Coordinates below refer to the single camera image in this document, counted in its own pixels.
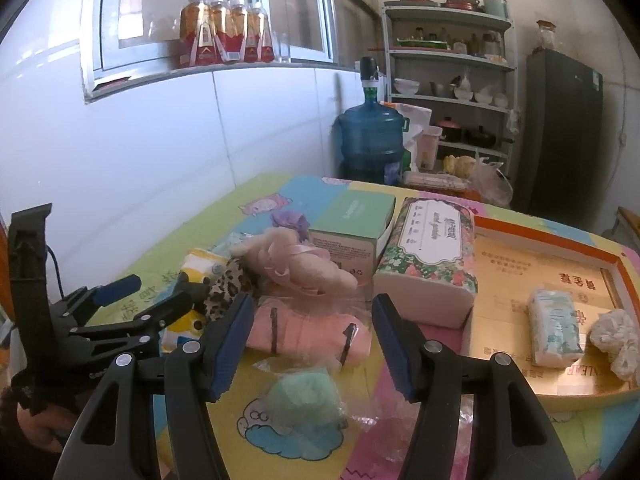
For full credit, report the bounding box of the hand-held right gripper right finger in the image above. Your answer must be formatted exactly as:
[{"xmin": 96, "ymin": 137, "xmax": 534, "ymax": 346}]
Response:
[{"xmin": 371, "ymin": 294, "xmax": 576, "ymax": 480}]

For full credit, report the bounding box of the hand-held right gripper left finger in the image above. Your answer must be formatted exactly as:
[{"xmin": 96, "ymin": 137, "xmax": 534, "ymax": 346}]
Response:
[{"xmin": 52, "ymin": 292, "xmax": 256, "ymax": 480}]

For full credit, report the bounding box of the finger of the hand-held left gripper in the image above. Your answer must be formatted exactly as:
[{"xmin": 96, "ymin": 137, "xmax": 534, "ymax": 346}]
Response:
[
  {"xmin": 70, "ymin": 282, "xmax": 211, "ymax": 345},
  {"xmin": 51, "ymin": 274, "xmax": 143, "ymax": 330}
]

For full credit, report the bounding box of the leopard print cloth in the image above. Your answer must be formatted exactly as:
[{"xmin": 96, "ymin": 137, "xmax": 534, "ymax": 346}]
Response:
[{"xmin": 206, "ymin": 256, "xmax": 261, "ymax": 322}]

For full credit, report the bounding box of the pink towel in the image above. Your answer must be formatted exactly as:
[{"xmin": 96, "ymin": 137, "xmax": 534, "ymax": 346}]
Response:
[{"xmin": 244, "ymin": 294, "xmax": 372, "ymax": 370}]

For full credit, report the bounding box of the green sponge ball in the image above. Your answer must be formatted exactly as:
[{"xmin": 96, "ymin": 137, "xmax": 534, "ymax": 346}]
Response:
[{"xmin": 251, "ymin": 364, "xmax": 351, "ymax": 433}]

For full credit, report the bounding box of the beige plush toy pink ribbon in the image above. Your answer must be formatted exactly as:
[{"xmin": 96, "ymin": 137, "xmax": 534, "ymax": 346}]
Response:
[{"xmin": 234, "ymin": 226, "xmax": 360, "ymax": 306}]

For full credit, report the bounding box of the orange rimmed shallow box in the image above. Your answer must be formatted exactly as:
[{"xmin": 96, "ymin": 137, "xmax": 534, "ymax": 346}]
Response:
[{"xmin": 457, "ymin": 215, "xmax": 640, "ymax": 413}]

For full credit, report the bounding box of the person's left hand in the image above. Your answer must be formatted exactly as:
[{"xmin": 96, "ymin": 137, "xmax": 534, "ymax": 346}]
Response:
[{"xmin": 16, "ymin": 400, "xmax": 83, "ymax": 441}]

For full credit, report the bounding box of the yellow white tissue packet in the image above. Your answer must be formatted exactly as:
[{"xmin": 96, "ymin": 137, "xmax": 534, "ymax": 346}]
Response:
[{"xmin": 160, "ymin": 249, "xmax": 237, "ymax": 356}]

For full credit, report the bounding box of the floral tissue pack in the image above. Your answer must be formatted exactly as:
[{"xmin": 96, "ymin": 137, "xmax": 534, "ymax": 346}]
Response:
[{"xmin": 374, "ymin": 197, "xmax": 479, "ymax": 330}]

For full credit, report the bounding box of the colourful printed table mat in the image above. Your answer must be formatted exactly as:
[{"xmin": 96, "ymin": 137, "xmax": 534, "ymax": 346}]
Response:
[{"xmin": 87, "ymin": 172, "xmax": 640, "ymax": 480}]

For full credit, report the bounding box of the green cardboard box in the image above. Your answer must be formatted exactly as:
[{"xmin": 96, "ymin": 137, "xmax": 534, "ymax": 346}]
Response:
[{"xmin": 307, "ymin": 191, "xmax": 397, "ymax": 282}]

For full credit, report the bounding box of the purple fabric flower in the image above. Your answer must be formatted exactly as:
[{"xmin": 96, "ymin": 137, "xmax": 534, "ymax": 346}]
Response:
[{"xmin": 271, "ymin": 210, "xmax": 312, "ymax": 242}]

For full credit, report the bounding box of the small white tissue packet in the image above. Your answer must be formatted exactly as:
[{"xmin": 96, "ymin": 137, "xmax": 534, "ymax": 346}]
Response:
[{"xmin": 528, "ymin": 287, "xmax": 587, "ymax": 369}]

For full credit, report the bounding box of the clear food box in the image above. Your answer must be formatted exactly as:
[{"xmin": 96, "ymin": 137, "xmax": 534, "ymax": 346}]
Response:
[{"xmin": 403, "ymin": 170, "xmax": 472, "ymax": 192}]

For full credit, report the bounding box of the clear plastic bag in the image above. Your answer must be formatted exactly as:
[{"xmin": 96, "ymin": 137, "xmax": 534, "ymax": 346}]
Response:
[{"xmin": 471, "ymin": 152, "xmax": 514, "ymax": 207}]

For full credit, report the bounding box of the pink plastic bin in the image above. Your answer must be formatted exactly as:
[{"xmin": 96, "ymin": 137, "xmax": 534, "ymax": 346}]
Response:
[{"xmin": 417, "ymin": 126, "xmax": 444, "ymax": 171}]

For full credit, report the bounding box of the blue water jug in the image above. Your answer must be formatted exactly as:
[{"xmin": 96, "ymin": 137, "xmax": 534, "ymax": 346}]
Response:
[{"xmin": 333, "ymin": 87, "xmax": 406, "ymax": 182}]

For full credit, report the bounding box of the red lidded clay pot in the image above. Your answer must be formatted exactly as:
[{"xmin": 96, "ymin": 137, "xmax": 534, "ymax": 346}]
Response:
[{"xmin": 432, "ymin": 116, "xmax": 464, "ymax": 142}]

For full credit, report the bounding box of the white fluffy cloth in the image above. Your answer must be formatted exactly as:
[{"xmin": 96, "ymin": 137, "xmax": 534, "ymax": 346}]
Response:
[{"xmin": 589, "ymin": 309, "xmax": 640, "ymax": 382}]

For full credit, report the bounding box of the black cooking pot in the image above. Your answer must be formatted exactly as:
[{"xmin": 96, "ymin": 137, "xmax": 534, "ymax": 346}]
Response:
[{"xmin": 464, "ymin": 126, "xmax": 499, "ymax": 149}]

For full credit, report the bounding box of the white printed sack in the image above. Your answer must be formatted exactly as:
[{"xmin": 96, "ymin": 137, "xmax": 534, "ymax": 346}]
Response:
[{"xmin": 397, "ymin": 103, "xmax": 434, "ymax": 172}]

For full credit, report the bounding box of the wooden side table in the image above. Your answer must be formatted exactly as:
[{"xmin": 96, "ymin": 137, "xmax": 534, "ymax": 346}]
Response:
[{"xmin": 611, "ymin": 206, "xmax": 640, "ymax": 252}]

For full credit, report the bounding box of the dark grey fridge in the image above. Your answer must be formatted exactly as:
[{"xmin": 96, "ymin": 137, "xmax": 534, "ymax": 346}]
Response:
[{"xmin": 514, "ymin": 50, "xmax": 604, "ymax": 229}]

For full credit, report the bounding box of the shrink-wrapped drink bottle pack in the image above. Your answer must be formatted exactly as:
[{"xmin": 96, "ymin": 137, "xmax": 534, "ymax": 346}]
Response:
[{"xmin": 178, "ymin": 0, "xmax": 277, "ymax": 68}]

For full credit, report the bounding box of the black water pump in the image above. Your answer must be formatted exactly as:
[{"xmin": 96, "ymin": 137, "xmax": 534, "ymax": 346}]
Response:
[{"xmin": 360, "ymin": 56, "xmax": 382, "ymax": 92}]

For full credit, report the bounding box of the sliding glass window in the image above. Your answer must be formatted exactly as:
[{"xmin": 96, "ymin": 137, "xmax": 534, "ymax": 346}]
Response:
[{"xmin": 81, "ymin": 0, "xmax": 337, "ymax": 104}]

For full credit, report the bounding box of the white metal shelf rack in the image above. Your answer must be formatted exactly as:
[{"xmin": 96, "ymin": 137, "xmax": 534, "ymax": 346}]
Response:
[{"xmin": 381, "ymin": 0, "xmax": 519, "ymax": 197}]

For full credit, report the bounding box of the green tray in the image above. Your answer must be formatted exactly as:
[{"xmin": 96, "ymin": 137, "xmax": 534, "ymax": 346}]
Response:
[{"xmin": 397, "ymin": 37, "xmax": 449, "ymax": 51}]

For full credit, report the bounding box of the glass jar with lid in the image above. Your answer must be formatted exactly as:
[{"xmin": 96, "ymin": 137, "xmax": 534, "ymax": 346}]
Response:
[{"xmin": 533, "ymin": 20, "xmax": 557, "ymax": 54}]

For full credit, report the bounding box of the black cable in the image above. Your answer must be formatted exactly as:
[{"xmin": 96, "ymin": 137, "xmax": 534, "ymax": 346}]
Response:
[{"xmin": 46, "ymin": 245, "xmax": 65, "ymax": 303}]

